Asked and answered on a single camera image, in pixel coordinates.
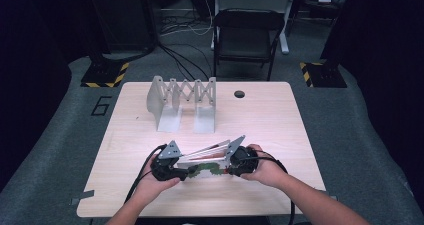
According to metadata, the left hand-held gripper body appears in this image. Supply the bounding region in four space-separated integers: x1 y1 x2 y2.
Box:
150 139 188 182

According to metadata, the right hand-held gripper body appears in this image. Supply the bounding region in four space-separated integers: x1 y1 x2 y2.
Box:
226 134 260 178

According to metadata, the white caterpillar picture book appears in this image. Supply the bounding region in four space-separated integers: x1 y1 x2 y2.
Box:
175 138 236 180

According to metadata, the person's left hand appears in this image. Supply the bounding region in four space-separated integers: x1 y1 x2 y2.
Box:
134 153 182 204

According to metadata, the person's right hand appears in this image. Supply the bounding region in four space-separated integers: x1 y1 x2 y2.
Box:
239 143 292 190

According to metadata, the grey folding metal book rack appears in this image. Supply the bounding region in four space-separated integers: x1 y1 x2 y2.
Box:
146 75 218 134

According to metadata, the black yellow striped stand base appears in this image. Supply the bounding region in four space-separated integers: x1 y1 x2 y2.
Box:
80 60 131 89
298 61 348 89

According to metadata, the black folding chair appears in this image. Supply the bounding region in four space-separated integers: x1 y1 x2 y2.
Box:
212 7 286 82

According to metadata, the black cabinet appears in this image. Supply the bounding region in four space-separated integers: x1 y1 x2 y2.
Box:
84 0 158 54

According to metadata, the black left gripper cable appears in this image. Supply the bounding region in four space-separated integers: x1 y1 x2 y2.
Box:
123 143 168 205

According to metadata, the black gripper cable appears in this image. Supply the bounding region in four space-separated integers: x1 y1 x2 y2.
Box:
123 143 168 205
238 149 297 225

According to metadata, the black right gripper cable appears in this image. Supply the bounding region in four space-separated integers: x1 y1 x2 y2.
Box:
238 149 297 225

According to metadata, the bundle of floor cables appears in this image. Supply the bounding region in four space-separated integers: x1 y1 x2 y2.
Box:
155 0 215 82

